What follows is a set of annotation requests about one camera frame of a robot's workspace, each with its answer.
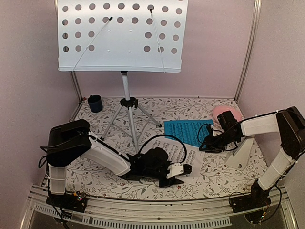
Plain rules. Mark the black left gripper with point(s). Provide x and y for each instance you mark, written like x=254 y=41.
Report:
x=173 y=181

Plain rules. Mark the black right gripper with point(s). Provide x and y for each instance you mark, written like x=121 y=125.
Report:
x=211 y=146

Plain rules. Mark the white sheet music page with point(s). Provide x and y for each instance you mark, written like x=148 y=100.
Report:
x=175 y=152

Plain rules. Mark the white perforated music stand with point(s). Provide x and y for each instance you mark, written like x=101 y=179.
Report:
x=121 y=35

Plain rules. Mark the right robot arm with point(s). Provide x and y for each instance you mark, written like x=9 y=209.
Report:
x=280 y=135

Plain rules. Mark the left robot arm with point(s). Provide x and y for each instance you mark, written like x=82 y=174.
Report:
x=75 y=139

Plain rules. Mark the white metronome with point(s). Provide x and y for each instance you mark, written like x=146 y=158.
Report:
x=239 y=158

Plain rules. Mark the blue sheet music page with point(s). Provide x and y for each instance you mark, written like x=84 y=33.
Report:
x=191 y=132

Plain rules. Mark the floral table mat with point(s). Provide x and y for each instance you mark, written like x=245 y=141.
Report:
x=212 y=179

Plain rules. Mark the dark blue cup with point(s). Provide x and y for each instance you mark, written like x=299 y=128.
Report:
x=95 y=103

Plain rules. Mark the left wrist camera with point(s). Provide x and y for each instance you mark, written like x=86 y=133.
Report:
x=178 y=169

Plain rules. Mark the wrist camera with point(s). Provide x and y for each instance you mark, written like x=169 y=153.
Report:
x=213 y=131
x=178 y=169

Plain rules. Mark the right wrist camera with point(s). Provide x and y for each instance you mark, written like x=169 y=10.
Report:
x=213 y=131

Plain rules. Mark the aluminium front rail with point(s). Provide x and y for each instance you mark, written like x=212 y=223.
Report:
x=110 y=213

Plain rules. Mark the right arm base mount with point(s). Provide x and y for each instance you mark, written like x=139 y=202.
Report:
x=250 y=202

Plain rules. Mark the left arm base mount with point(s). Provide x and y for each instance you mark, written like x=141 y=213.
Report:
x=74 y=201

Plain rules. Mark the right aluminium frame post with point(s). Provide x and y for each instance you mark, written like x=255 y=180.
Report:
x=249 y=49

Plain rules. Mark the aluminium frame post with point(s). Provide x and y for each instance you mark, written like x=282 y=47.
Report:
x=249 y=49
x=76 y=86

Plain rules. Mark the left aluminium frame post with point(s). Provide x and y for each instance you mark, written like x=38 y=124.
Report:
x=76 y=86

